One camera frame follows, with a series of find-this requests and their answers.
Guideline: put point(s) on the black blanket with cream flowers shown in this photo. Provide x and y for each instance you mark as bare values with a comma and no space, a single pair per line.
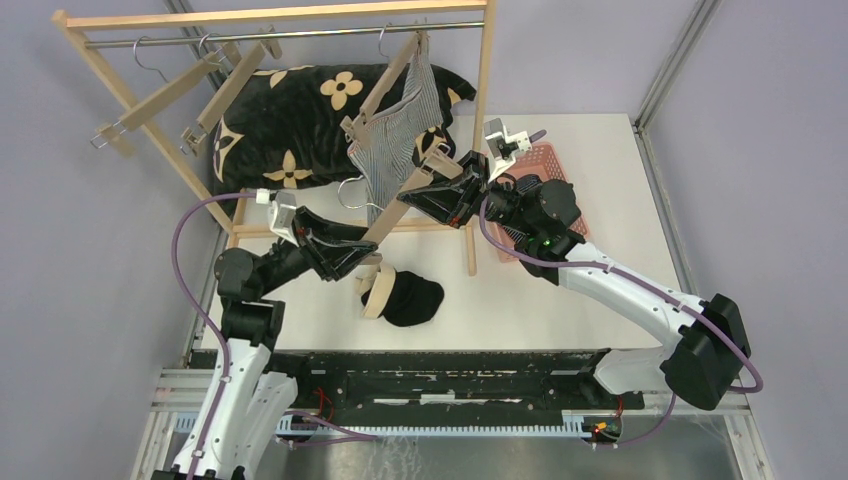
283,131

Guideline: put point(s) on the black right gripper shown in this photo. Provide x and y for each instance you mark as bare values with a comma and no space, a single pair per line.
454,203

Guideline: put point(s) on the white slotted cable duct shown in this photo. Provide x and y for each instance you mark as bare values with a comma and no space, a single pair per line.
570,427

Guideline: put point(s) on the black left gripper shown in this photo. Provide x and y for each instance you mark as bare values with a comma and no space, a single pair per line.
333,248

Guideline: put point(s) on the grey metal corner rail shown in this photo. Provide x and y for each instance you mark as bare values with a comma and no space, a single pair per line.
655,141

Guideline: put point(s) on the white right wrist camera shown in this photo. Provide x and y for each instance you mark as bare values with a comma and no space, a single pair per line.
504,146

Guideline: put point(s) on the wooden clothes rack frame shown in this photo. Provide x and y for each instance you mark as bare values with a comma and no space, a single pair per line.
76,28

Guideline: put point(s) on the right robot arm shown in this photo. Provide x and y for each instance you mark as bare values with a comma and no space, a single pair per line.
703,344

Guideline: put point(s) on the grey striped underwear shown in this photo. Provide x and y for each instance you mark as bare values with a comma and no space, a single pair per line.
417,110

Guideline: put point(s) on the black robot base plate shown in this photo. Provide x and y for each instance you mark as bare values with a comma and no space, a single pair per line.
447,389

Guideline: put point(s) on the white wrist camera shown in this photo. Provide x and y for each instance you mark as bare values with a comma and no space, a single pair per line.
504,146
281,210

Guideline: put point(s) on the metal clothes rail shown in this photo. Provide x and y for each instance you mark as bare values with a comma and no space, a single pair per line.
262,36

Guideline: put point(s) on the empty wooden clip hanger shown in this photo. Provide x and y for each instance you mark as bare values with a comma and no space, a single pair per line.
112,134

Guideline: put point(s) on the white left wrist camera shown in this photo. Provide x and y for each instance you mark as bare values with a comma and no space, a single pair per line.
281,210

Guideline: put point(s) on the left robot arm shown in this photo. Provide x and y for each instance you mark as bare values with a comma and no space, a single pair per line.
245,401

